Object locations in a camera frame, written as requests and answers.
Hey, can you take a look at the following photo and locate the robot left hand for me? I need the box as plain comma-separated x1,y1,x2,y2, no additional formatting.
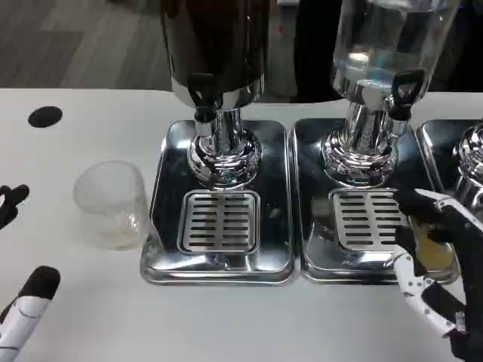
0,183,62,362

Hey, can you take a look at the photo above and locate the person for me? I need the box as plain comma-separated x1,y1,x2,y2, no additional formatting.
291,0,343,103

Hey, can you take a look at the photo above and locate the steel drip tray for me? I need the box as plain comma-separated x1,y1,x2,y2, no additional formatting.
414,119,483,207
139,119,297,287
288,118,462,287

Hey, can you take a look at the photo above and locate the chrome drink dispenser base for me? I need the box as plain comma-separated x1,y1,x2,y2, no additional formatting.
451,121,483,213

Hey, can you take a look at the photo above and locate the clear water drink dispenser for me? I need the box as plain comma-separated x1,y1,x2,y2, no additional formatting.
319,0,460,189

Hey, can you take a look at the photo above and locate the dark coffee drink dispenser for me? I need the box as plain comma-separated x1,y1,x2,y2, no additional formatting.
159,0,271,189

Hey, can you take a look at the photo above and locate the slotted steel drip grid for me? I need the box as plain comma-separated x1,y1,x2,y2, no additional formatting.
328,188,417,253
177,189,263,255

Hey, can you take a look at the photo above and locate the black dispenser tap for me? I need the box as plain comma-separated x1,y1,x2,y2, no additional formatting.
187,72,224,137
388,69,426,137

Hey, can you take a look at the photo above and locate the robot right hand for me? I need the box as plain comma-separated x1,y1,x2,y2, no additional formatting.
392,187,483,362

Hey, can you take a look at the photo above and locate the clear ribbed glass cup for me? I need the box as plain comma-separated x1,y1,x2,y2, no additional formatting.
72,159,150,250

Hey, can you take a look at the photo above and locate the black round counter grommet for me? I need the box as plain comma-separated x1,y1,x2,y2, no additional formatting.
26,106,64,130

